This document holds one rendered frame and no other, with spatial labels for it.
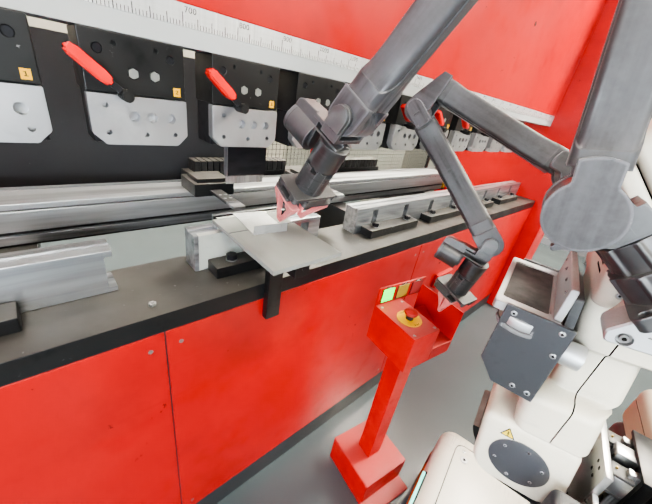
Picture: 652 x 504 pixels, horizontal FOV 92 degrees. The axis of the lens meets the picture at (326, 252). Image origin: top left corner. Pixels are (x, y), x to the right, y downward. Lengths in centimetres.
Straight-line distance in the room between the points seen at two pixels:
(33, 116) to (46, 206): 37
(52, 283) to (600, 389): 99
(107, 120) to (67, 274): 29
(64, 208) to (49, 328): 35
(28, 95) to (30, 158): 59
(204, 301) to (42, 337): 26
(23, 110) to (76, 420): 54
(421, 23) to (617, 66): 21
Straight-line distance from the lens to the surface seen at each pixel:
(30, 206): 98
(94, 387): 77
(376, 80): 50
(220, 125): 72
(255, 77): 75
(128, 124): 67
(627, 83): 45
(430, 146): 87
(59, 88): 120
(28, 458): 86
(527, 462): 82
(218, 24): 72
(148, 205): 101
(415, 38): 50
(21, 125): 65
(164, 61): 68
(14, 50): 65
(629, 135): 45
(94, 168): 124
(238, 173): 80
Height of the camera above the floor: 131
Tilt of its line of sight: 27 degrees down
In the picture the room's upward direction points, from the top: 10 degrees clockwise
